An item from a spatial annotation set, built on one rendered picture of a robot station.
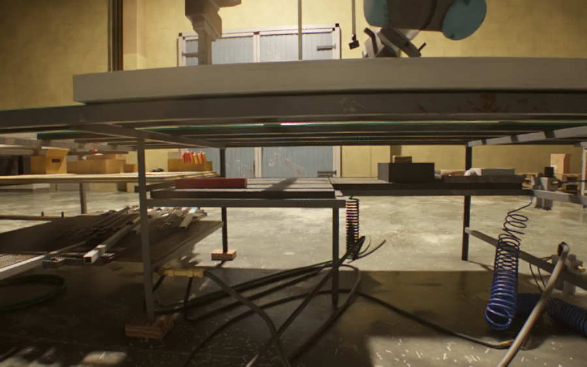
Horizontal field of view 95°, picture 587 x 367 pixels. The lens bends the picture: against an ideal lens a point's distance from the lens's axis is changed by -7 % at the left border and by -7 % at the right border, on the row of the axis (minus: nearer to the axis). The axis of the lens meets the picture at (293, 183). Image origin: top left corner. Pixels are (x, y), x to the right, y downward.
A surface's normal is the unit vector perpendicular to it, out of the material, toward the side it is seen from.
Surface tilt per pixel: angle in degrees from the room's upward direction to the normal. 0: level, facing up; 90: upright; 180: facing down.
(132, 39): 90
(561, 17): 90
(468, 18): 137
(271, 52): 90
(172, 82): 90
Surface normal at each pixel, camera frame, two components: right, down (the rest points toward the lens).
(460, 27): 0.16, 0.77
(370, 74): -0.09, 0.07
